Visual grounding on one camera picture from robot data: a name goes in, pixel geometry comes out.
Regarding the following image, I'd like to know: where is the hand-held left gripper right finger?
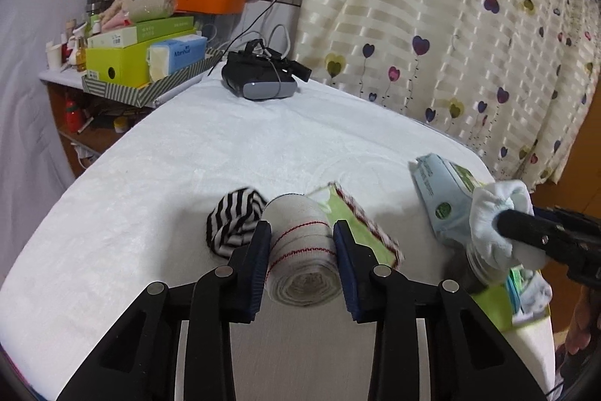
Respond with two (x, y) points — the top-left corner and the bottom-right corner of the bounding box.
(332, 220), (545, 401)

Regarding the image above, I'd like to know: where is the lime green box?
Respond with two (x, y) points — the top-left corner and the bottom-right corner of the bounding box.
(85, 39), (158, 89)

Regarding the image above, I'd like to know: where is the flat green and white box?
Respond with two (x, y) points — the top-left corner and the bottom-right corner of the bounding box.
(88, 16), (196, 50)

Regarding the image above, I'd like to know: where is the brown wooden furniture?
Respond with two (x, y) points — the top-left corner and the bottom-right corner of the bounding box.
(530, 100), (601, 214)

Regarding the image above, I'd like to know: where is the blue tissue pack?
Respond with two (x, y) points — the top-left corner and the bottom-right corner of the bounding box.
(148, 35), (208, 81)

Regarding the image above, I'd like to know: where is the grey striped tray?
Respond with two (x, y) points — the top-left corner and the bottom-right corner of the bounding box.
(82, 51), (221, 108)

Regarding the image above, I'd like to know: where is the dark glass jar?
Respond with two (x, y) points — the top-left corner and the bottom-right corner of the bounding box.
(465, 241), (510, 295)

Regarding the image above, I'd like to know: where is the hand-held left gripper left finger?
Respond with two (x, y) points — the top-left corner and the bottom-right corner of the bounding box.
(56, 220), (273, 401)

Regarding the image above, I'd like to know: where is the wet wipes pack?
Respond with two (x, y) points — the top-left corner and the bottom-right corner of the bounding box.
(409, 153), (496, 247)

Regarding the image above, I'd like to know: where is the white cup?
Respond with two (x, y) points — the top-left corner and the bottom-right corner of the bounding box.
(46, 41), (64, 70)

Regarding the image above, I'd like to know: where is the white bandage roll with red lines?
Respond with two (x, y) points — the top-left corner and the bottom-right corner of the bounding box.
(260, 192), (346, 307)

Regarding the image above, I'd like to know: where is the wooden side cabinet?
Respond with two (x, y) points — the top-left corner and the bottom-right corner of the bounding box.
(40, 67), (156, 179)

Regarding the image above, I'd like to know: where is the green cloth with red edge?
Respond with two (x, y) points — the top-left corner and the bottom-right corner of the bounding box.
(305, 182), (405, 270)

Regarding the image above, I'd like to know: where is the cream curtain with heart print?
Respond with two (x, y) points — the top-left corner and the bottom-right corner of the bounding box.
(293, 0), (601, 195)

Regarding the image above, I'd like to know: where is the black and white striped sock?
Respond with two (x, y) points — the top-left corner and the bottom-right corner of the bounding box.
(205, 187), (270, 260)

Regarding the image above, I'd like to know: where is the person's right hand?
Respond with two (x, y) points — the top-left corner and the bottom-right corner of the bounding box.
(565, 288), (593, 356)

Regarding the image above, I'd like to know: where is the grey and black headset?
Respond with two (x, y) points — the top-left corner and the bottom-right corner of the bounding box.
(220, 38), (311, 101)

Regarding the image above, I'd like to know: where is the beige cloth roll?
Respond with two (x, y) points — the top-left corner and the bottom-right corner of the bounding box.
(123, 0), (178, 23)

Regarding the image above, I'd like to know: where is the small amber bottle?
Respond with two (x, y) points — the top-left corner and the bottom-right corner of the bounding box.
(76, 37), (90, 73)

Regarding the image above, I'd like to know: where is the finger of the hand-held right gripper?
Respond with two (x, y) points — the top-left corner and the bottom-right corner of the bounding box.
(535, 204), (601, 233)
(497, 207), (601, 263)

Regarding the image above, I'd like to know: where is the white and light blue sock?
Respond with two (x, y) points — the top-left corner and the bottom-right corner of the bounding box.
(468, 179), (548, 274)

